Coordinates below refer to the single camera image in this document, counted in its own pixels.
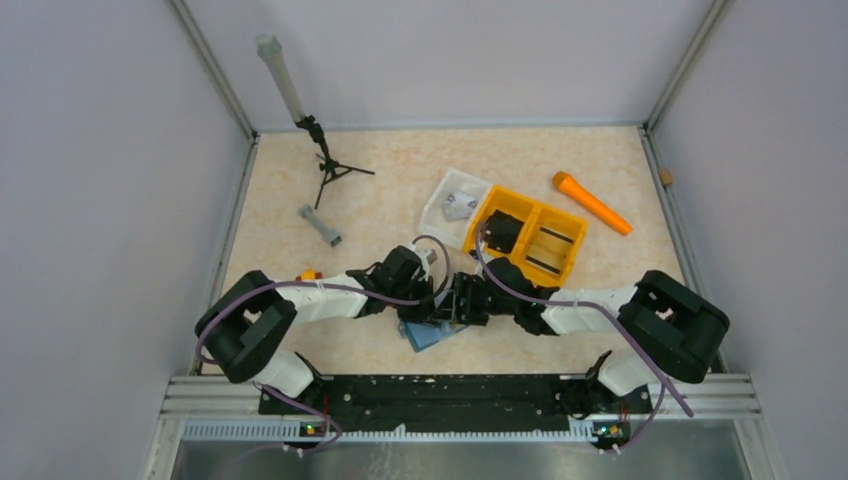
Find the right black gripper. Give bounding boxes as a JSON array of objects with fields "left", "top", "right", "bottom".
[{"left": 431, "top": 272, "right": 518, "bottom": 327}]

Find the blue card holder wallet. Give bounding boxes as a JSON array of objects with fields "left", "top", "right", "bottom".
[{"left": 398, "top": 321, "right": 468, "bottom": 353}]

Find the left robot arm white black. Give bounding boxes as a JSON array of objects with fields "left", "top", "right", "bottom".
[{"left": 195, "top": 245, "right": 434, "bottom": 414}]

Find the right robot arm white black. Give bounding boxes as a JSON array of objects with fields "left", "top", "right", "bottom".
[{"left": 428, "top": 258, "right": 730, "bottom": 412}]

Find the black block in bin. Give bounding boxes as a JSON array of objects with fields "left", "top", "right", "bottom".
[{"left": 483, "top": 210, "right": 524, "bottom": 254}]

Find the white plastic tray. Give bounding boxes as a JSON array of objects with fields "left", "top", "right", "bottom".
[{"left": 418, "top": 168, "right": 493, "bottom": 250}]

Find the silver foil packet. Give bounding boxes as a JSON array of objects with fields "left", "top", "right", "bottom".
[{"left": 441, "top": 190, "right": 479, "bottom": 222}]

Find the yellow two-compartment bin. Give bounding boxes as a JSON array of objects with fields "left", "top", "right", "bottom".
[{"left": 462, "top": 185, "right": 588, "bottom": 287}]

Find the small yellow red toy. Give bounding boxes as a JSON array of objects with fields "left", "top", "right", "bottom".
[{"left": 296, "top": 268, "right": 324, "bottom": 282}]

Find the grey dumbbell-shaped part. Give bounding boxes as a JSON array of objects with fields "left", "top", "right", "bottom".
[{"left": 298, "top": 205, "right": 342, "bottom": 248}]

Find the black mini tripod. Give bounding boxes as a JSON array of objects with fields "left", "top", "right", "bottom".
[{"left": 295, "top": 115, "right": 375, "bottom": 210}]

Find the grey tube on tripod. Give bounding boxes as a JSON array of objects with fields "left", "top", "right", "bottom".
[{"left": 256, "top": 33, "right": 306, "bottom": 126}]

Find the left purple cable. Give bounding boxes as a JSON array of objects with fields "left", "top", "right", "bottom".
[{"left": 195, "top": 234, "right": 453, "bottom": 455}]

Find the purple cable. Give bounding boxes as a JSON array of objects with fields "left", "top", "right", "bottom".
[
  {"left": 474, "top": 221, "right": 696, "bottom": 452},
  {"left": 195, "top": 234, "right": 453, "bottom": 455}
]

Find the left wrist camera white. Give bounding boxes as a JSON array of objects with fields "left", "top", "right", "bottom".
[{"left": 408, "top": 243, "right": 441, "bottom": 270}]

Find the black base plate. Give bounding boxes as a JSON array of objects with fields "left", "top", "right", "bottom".
[{"left": 296, "top": 374, "right": 653, "bottom": 433}]

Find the orange plastic cone handle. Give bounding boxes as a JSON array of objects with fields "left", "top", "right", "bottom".
[{"left": 552, "top": 171, "right": 633, "bottom": 236}]

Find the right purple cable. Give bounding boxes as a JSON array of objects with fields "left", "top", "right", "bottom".
[{"left": 474, "top": 221, "right": 696, "bottom": 452}]

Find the small brown wall knob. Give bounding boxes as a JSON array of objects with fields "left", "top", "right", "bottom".
[{"left": 657, "top": 168, "right": 674, "bottom": 188}]

